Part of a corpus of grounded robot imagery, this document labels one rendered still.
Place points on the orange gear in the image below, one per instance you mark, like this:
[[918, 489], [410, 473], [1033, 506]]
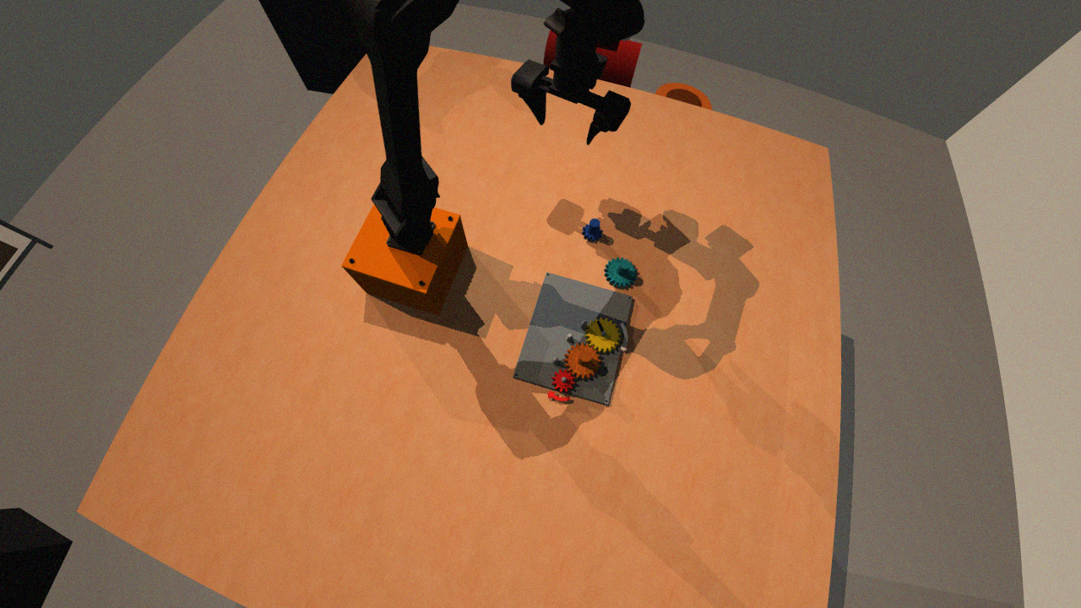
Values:
[[582, 360]]

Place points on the blue gear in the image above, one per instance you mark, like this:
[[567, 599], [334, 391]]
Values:
[[592, 231]]

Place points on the teal gear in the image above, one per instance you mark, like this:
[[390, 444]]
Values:
[[620, 272]]

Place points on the yellow gear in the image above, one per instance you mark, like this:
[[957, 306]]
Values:
[[597, 340]]

